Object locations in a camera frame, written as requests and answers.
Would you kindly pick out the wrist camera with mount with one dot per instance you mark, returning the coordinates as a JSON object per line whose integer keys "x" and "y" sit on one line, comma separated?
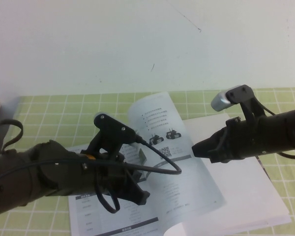
{"x": 113, "y": 130}
{"x": 221, "y": 102}

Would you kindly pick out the white brochure with red title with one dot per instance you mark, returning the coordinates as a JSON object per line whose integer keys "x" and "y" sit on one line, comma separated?
{"x": 264, "y": 168}

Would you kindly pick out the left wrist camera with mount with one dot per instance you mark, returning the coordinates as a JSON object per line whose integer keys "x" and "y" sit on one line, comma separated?
{"x": 113, "y": 130}

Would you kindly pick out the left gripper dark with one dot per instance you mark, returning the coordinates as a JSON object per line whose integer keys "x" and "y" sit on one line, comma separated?
{"x": 96, "y": 177}

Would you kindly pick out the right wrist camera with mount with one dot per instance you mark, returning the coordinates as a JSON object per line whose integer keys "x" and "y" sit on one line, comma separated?
{"x": 221, "y": 102}

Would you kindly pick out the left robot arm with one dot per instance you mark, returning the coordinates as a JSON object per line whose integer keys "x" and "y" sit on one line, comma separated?
{"x": 17, "y": 177}

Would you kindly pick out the green checkered tablecloth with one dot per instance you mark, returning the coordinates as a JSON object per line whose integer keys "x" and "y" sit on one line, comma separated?
{"x": 64, "y": 108}

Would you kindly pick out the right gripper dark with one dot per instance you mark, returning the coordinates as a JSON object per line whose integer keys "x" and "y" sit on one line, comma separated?
{"x": 238, "y": 142}

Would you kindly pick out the white product booklet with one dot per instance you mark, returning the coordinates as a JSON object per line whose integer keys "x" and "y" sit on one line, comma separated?
{"x": 236, "y": 186}

